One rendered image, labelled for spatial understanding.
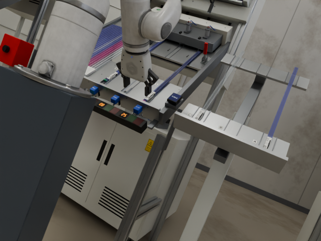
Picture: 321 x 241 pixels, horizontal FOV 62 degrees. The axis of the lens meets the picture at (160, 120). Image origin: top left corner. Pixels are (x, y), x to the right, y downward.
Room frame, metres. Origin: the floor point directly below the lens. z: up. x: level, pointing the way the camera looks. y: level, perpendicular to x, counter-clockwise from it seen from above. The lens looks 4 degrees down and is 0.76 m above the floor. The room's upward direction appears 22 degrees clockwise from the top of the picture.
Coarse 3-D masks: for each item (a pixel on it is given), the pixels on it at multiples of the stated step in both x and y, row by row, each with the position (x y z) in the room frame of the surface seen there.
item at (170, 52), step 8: (120, 24) 1.63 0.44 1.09; (168, 40) 1.50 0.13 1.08; (160, 48) 1.42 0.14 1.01; (168, 48) 1.42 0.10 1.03; (176, 48) 1.42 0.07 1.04; (184, 48) 1.43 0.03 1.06; (192, 48) 1.44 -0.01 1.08; (152, 56) 1.44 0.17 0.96; (160, 56) 1.36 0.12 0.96; (168, 56) 1.36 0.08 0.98; (176, 56) 1.36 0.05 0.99; (184, 56) 1.36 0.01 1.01; (200, 56) 1.37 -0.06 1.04; (208, 56) 1.38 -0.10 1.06; (176, 64) 1.39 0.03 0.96; (192, 64) 1.31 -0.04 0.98; (200, 64) 1.31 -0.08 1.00
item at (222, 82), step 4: (244, 52) 1.16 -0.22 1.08; (240, 56) 1.13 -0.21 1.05; (236, 60) 1.11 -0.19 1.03; (236, 64) 1.09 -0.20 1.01; (232, 68) 1.07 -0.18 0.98; (228, 72) 1.05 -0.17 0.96; (224, 76) 1.03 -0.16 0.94; (228, 76) 1.03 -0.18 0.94; (224, 80) 1.01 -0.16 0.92; (220, 84) 0.99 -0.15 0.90; (216, 88) 0.97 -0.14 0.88; (220, 88) 0.98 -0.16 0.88; (216, 92) 0.95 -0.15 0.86; (212, 96) 0.94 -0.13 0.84; (208, 100) 0.92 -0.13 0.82; (212, 100) 0.93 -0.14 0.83; (208, 104) 0.91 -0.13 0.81; (204, 108) 0.89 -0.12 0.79; (204, 112) 0.89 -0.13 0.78
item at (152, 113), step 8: (88, 80) 1.13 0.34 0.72; (88, 88) 1.16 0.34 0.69; (104, 88) 1.10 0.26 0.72; (112, 88) 1.08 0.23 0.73; (104, 96) 1.13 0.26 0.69; (112, 96) 1.10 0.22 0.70; (120, 96) 1.07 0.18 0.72; (128, 96) 1.05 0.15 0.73; (120, 104) 1.10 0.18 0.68; (128, 104) 1.07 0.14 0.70; (136, 104) 1.05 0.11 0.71; (144, 104) 1.02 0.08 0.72; (144, 112) 1.05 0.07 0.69; (152, 112) 1.02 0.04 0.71; (152, 120) 1.05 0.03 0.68
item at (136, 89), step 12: (96, 72) 1.21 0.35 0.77; (108, 72) 1.22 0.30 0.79; (108, 84) 1.14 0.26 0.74; (120, 84) 1.15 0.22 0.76; (132, 84) 1.15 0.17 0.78; (144, 84) 1.16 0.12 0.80; (156, 84) 1.16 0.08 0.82; (168, 84) 1.17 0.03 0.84; (144, 96) 1.09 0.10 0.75; (156, 96) 1.10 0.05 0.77; (168, 96) 1.10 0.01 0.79
